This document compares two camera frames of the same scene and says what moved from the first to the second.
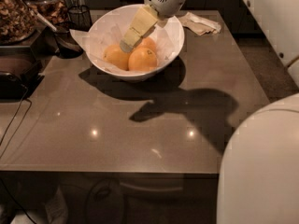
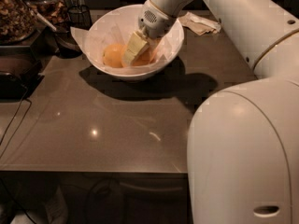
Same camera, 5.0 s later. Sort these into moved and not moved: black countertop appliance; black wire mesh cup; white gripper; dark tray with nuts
Moved: white gripper
Not moved: dark tray with nuts; black wire mesh cup; black countertop appliance
